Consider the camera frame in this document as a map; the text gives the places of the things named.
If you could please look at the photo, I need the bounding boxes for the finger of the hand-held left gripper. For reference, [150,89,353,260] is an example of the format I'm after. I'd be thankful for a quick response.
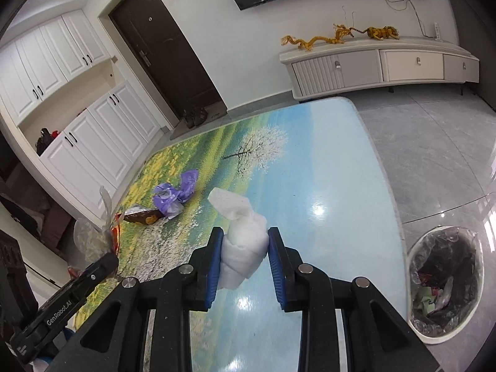
[68,253,119,300]

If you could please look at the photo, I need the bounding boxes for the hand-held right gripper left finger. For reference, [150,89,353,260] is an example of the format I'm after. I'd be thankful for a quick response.
[46,227,225,372]

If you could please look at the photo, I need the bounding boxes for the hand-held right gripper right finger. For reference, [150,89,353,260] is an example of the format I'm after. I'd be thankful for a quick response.
[267,227,440,372]

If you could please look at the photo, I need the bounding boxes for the clear plastic wrapper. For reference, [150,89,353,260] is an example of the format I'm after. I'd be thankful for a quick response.
[73,186,119,259]

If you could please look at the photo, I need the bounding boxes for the red white snack wrapper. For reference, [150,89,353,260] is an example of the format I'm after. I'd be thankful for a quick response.
[112,217,122,257]

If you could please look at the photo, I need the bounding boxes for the white tissue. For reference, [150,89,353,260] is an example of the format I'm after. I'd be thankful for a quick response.
[208,187,270,290]

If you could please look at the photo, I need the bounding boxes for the white bin with black bag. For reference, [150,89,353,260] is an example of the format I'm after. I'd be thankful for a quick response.
[405,225,485,346]

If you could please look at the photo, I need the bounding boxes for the dark wooden chair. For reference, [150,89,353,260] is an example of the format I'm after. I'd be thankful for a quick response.
[0,229,39,342]

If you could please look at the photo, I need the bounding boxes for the brown silver snack wrapper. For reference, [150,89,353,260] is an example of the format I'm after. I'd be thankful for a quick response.
[122,206,163,226]

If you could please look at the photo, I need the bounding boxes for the purple plastic wrapper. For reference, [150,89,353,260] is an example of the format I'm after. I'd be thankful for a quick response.
[152,170,200,219]

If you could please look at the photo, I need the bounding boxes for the landscape print table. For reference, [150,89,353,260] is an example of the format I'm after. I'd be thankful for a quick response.
[73,96,407,372]

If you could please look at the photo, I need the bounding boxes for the white built-in cabinet unit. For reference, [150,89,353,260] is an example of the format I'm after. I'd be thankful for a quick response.
[0,10,163,212]

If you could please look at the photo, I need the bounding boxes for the dark bag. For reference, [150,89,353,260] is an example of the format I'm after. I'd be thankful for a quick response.
[36,127,53,156]

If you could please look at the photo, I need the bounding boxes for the pair of dark shoes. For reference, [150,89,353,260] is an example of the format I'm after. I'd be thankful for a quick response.
[182,108,208,128]

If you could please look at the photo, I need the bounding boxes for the white television cabinet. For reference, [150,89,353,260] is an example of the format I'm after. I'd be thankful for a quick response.
[280,36,480,100]

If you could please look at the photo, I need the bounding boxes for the dark brown door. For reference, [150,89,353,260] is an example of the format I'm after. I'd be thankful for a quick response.
[108,0,227,128]

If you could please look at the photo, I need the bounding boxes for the golden dragon figurine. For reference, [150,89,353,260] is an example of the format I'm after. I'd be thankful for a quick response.
[281,23,363,53]

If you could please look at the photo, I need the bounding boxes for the golden tiger figurine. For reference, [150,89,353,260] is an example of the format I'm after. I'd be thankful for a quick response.
[366,26,401,41]

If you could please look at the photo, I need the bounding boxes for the television cables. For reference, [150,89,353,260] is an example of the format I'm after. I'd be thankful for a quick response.
[380,0,436,37]

